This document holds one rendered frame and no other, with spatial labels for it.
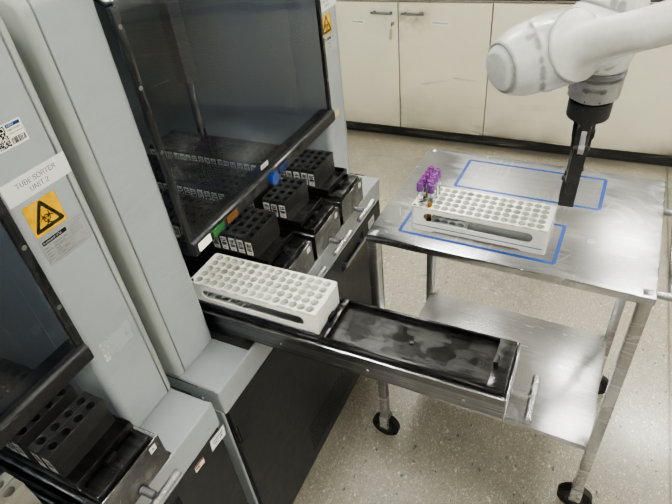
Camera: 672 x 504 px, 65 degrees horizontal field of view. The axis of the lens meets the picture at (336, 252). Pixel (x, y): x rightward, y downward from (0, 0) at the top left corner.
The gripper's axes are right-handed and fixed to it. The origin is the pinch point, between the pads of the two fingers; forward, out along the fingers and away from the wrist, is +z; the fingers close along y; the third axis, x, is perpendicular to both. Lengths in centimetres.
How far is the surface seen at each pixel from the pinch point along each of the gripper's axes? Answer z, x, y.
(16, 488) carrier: 2, -66, 87
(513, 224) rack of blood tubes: 5.3, -9.2, 7.9
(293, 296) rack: 6, -46, 39
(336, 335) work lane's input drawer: 12, -36, 42
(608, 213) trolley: 12.1, 10.0, -10.0
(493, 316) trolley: 68, -12, -21
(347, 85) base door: 78, -128, -192
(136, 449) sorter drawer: 9, -57, 75
